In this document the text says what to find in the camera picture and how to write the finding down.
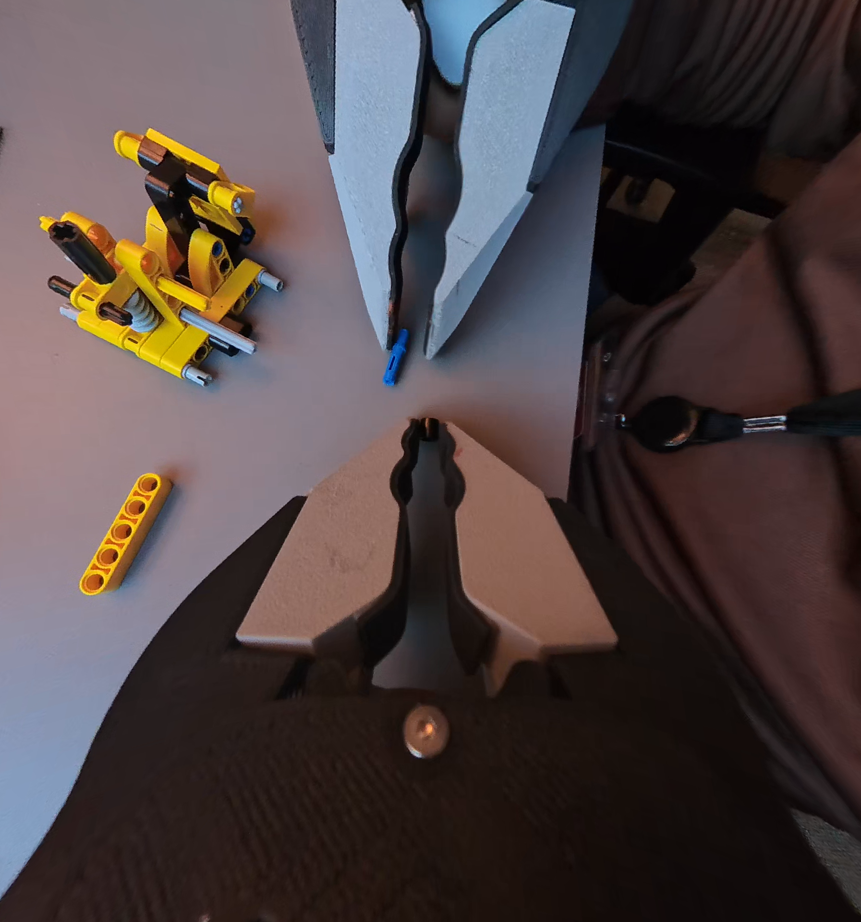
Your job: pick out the yellow lego beam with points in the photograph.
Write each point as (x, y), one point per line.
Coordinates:
(124, 533)

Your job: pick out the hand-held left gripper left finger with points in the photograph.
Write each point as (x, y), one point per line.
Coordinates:
(315, 569)

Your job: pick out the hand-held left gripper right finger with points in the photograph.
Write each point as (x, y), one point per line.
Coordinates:
(524, 576)

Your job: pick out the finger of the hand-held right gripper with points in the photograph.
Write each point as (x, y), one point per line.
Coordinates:
(372, 108)
(509, 108)

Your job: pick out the black badge reel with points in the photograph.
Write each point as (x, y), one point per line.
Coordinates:
(671, 425)

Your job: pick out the yellow lego vehicle model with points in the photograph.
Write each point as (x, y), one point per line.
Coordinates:
(156, 288)

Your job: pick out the person's brown trousers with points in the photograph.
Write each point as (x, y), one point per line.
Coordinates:
(725, 50)

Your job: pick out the blue lego pin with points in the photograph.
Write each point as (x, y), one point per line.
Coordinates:
(394, 360)

